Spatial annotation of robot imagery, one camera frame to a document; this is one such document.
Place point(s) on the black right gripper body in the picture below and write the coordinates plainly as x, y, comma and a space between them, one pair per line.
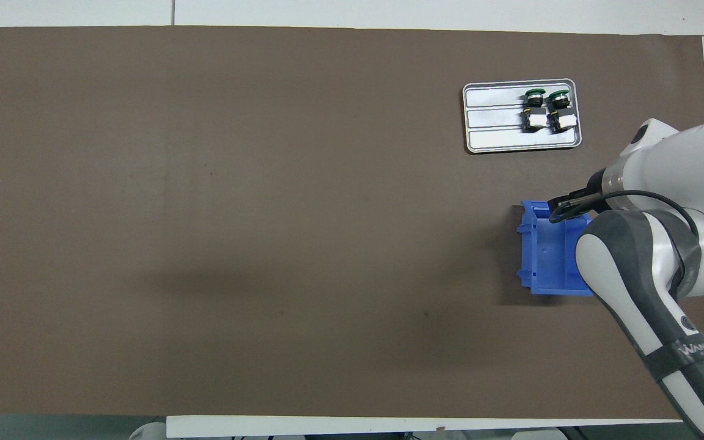
590, 189

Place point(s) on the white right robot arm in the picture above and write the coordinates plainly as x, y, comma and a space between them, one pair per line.
663, 159

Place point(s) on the blue plastic storage bin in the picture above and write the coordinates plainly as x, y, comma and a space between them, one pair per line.
547, 256

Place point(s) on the silver metal tray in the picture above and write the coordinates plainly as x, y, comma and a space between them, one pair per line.
492, 131

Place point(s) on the brown table mat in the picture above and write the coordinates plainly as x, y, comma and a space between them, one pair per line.
266, 244

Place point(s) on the white rounded object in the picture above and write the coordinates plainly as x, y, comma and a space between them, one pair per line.
147, 431

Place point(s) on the green push button switch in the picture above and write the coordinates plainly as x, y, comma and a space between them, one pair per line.
534, 113
561, 113

